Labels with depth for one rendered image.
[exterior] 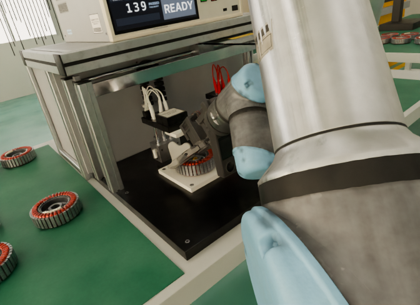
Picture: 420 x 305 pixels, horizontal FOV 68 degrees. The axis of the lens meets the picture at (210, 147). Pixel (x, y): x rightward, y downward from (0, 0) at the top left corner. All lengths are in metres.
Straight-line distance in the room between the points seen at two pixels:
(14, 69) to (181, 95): 6.17
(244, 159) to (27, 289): 0.46
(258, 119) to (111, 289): 0.39
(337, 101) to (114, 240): 0.59
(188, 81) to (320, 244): 0.94
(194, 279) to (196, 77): 0.70
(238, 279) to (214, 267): 0.96
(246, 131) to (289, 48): 0.31
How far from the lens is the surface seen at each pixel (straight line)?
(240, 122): 0.52
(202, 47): 0.97
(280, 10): 0.23
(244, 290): 1.52
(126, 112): 0.96
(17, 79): 7.11
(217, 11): 0.98
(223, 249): 0.62
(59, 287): 0.67
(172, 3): 0.89
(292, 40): 0.22
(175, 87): 1.04
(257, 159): 0.50
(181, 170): 0.78
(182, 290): 0.58
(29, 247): 0.80
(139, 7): 0.84
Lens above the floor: 1.17
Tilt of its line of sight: 25 degrees down
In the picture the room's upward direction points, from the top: 9 degrees counter-clockwise
